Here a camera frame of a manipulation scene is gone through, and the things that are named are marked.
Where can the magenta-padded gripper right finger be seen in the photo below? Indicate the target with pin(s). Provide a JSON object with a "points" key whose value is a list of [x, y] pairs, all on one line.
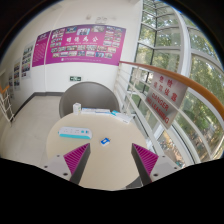
{"points": [[145, 160]]}

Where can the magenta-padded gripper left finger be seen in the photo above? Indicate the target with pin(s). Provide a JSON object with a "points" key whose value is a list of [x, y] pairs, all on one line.
{"points": [[77, 159]]}

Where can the white and blue charger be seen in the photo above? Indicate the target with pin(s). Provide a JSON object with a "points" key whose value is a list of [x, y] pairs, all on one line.
{"points": [[105, 141]]}

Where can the small upright white box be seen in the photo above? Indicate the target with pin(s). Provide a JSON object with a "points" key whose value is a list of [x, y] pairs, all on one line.
{"points": [[77, 108]]}

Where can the grey danger sign, red text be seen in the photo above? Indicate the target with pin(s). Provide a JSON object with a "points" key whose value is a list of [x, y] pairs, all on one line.
{"points": [[165, 100]]}

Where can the grey round-backed chair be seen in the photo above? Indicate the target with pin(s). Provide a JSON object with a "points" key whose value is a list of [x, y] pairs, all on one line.
{"points": [[90, 95]]}

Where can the green exit sign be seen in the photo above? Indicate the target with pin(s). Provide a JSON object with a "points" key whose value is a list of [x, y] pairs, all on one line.
{"points": [[75, 78]]}

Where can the white lattice railing, wooden top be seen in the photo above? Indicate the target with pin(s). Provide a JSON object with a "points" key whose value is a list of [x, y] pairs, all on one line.
{"points": [[6, 105]]}

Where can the white railing with wooden handrail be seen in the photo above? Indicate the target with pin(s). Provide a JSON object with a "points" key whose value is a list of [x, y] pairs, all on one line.
{"points": [[200, 88]]}

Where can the white photo wall poster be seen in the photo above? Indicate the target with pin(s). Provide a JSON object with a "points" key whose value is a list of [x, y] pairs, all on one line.
{"points": [[17, 75], [27, 60], [10, 85]]}

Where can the large magenta wall poster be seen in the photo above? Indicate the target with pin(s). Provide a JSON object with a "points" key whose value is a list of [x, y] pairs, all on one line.
{"points": [[85, 45]]}

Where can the narrow magenta wall poster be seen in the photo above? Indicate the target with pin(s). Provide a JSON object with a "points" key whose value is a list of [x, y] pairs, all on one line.
{"points": [[40, 49]]}

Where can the white-framed glass window wall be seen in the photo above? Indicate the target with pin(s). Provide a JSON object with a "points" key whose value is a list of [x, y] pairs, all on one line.
{"points": [[166, 36]]}

